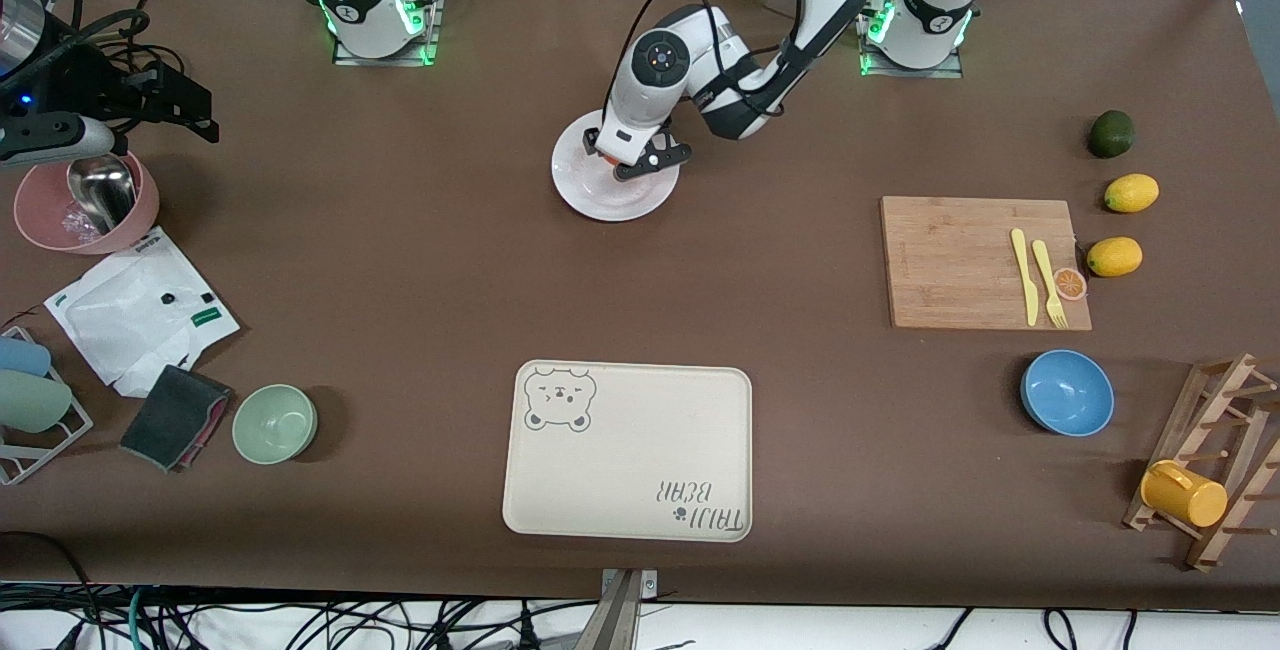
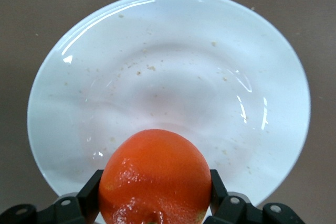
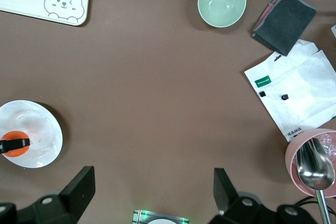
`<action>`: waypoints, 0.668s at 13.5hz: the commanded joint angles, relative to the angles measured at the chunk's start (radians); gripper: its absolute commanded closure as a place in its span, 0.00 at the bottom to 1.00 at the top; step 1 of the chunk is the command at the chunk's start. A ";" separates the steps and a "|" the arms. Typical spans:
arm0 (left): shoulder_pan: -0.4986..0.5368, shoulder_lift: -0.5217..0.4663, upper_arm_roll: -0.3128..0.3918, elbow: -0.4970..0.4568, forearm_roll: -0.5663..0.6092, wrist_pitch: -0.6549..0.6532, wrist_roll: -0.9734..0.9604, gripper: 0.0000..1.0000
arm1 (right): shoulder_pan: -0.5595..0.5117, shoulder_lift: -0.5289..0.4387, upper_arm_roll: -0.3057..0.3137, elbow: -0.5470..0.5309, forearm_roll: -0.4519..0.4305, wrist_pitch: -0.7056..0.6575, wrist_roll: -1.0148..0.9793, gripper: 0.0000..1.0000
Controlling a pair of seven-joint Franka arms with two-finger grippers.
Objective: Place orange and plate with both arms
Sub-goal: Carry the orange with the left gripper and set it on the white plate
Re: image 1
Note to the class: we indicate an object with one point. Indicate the metal scoop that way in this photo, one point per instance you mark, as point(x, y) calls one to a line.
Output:
point(102, 192)

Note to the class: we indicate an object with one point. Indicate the pale green cup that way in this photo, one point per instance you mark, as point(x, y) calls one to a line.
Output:
point(30, 401)

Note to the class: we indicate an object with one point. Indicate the white round plate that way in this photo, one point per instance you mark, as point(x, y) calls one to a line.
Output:
point(600, 195)

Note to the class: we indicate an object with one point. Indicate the pink bowl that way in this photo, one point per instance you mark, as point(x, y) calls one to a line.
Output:
point(40, 215)

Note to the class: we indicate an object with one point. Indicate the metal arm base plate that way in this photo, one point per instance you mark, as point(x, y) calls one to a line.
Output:
point(910, 72)
point(385, 58)

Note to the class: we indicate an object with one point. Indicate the toy orange slice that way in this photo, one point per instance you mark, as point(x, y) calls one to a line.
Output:
point(1070, 284)

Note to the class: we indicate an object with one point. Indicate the yellow lemon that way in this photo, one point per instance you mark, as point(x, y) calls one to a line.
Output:
point(1131, 193)
point(1114, 257)

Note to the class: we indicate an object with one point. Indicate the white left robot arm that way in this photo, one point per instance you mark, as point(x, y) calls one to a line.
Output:
point(700, 60)

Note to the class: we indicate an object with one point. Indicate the yellow plastic fork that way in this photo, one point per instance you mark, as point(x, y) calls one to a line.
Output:
point(1045, 275)

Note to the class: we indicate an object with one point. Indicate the blue bowl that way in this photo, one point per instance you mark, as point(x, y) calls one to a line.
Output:
point(1067, 393)

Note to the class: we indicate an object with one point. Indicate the beige bear print tray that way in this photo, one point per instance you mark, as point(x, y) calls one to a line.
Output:
point(630, 460)

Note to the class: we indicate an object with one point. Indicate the pale green bowl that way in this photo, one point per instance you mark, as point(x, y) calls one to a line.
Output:
point(274, 424)

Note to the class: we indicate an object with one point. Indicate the dark green avocado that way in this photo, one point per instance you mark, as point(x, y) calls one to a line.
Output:
point(1111, 134)

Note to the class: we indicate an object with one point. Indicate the white plastic bag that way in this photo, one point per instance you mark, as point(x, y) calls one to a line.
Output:
point(130, 315)

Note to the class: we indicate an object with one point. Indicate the wooden cutting board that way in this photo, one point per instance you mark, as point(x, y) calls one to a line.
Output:
point(950, 260)

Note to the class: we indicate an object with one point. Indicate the yellow plastic knife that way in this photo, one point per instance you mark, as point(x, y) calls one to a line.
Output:
point(1025, 280)

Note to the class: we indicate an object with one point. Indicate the yellow mug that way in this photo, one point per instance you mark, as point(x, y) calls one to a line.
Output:
point(1185, 495)

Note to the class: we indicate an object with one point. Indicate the dark grey folded cloth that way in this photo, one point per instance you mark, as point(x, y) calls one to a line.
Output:
point(170, 418)

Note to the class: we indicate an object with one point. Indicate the metal table edge bracket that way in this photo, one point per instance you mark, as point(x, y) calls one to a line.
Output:
point(625, 610)

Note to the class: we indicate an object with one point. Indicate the brown table cover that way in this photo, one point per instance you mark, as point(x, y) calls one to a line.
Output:
point(400, 280)

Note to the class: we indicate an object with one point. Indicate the light blue cup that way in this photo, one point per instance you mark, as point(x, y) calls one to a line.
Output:
point(22, 357)

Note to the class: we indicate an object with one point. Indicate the wooden cup rack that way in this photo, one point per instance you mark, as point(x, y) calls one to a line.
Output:
point(1210, 540)

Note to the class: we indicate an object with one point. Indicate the clear crumpled plastic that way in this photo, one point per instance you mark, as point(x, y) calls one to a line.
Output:
point(78, 225)

